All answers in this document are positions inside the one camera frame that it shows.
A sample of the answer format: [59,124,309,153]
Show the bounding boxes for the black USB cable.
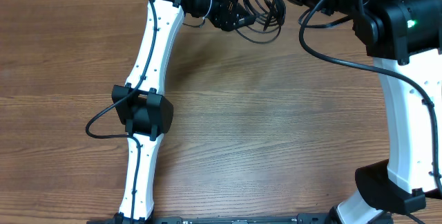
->
[226,0,287,44]

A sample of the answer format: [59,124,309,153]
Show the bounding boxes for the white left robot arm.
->
[111,0,256,223]

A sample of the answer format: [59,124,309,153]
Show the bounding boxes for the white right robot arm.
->
[288,0,441,223]

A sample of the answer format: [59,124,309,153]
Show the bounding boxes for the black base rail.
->
[86,213,394,224]

